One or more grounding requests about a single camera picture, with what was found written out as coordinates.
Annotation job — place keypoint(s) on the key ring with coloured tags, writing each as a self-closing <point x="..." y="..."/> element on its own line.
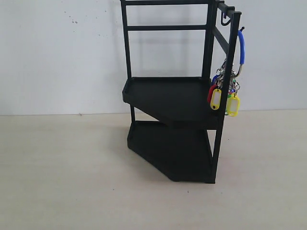
<point x="215" y="91"/>

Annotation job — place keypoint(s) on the black two-tier corner shelf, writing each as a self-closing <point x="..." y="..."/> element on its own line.
<point x="172" y="125"/>

